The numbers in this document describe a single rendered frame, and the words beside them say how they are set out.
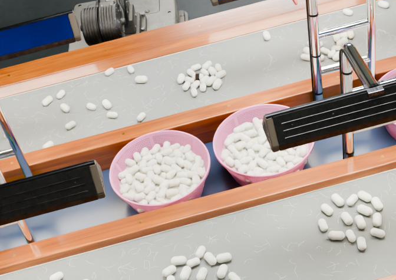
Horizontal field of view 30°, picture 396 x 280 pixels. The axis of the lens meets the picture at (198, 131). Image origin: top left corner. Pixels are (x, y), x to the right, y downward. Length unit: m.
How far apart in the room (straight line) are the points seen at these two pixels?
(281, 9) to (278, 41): 0.14
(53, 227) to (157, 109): 0.45
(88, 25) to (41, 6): 1.68
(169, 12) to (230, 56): 0.76
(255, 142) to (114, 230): 0.45
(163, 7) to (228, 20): 0.69
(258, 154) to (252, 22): 0.55
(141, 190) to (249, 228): 0.32
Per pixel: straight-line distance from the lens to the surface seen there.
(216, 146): 1.95
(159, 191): 1.90
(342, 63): 1.68
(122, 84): 2.25
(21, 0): 4.26
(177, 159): 1.96
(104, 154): 2.05
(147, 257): 1.78
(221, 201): 1.81
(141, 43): 2.34
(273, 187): 1.82
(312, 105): 1.51
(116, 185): 1.94
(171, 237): 1.80
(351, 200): 1.79
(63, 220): 2.01
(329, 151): 2.02
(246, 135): 1.98
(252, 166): 1.91
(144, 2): 3.06
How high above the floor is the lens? 2.13
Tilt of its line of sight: 43 degrees down
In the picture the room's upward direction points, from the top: 13 degrees counter-clockwise
